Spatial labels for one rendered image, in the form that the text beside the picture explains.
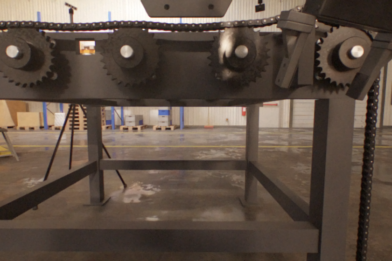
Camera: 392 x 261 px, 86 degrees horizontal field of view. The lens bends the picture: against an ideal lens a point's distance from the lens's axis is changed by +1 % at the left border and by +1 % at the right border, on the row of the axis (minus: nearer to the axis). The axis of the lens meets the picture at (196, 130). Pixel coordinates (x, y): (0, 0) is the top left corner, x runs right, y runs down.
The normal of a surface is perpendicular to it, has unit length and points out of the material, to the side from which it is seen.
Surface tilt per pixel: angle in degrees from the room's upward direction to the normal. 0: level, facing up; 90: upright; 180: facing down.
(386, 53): 113
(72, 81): 90
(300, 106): 90
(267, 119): 90
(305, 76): 90
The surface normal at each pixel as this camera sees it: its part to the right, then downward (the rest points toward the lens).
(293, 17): 0.07, 0.48
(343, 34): 0.00, 0.09
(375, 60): -0.98, -0.12
